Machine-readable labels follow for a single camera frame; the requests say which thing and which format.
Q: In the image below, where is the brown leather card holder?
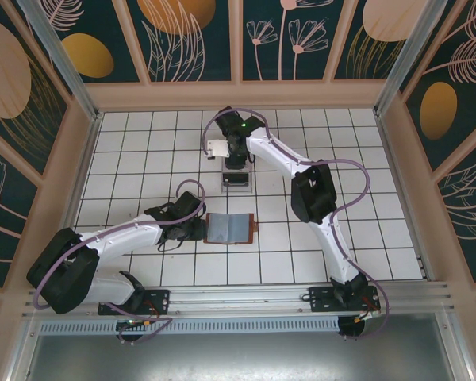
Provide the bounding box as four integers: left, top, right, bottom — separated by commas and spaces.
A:
202, 212, 260, 245

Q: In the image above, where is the black card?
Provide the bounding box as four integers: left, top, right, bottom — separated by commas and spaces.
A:
223, 173, 249, 187

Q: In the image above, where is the clear plastic box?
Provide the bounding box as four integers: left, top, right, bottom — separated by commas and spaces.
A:
220, 156, 254, 194

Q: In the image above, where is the grey metal sheet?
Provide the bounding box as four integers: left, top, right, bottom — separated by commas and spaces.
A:
7, 313, 473, 381

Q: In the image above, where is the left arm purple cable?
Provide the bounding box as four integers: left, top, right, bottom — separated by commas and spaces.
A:
33, 179, 205, 344

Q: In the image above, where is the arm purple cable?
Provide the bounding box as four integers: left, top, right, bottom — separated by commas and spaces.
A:
33, 179, 205, 344
202, 106, 390, 342

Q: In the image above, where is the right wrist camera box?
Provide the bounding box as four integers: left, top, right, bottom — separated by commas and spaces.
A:
205, 138, 232, 160

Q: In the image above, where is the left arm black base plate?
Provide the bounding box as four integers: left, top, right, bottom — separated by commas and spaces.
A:
98, 288, 171, 317

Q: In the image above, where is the aluminium front rail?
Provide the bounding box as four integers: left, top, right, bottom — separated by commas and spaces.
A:
21, 280, 459, 318

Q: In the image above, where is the slotted grey cable tray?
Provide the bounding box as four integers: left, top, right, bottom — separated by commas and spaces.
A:
37, 317, 341, 335

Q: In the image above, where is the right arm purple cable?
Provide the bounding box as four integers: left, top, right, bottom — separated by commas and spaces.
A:
202, 106, 390, 342

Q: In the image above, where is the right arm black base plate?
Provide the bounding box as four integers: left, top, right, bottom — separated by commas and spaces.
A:
308, 285, 382, 314

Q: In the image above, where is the aluminium corner post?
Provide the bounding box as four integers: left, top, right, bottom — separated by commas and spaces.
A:
17, 0, 104, 122
372, 0, 441, 117

